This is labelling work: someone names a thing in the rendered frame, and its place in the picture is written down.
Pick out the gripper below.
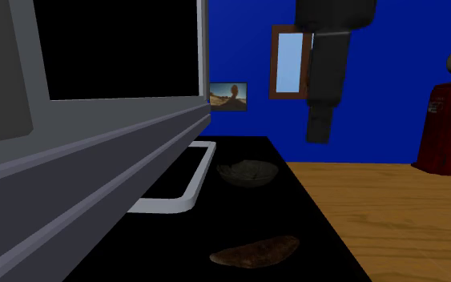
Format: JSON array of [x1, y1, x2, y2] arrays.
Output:
[[295, 0, 378, 145]]

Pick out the brown framed window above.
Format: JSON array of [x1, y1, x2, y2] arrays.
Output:
[[268, 24, 315, 101]]

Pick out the dark stone bowl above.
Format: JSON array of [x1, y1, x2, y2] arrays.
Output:
[[215, 159, 280, 189]]

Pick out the black desk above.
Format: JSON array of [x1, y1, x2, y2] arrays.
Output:
[[62, 135, 372, 282]]

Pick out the grey computer monitor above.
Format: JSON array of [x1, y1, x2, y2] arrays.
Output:
[[0, 0, 217, 282]]

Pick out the framed landscape wall picture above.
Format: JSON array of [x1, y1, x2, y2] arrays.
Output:
[[209, 81, 248, 113]]

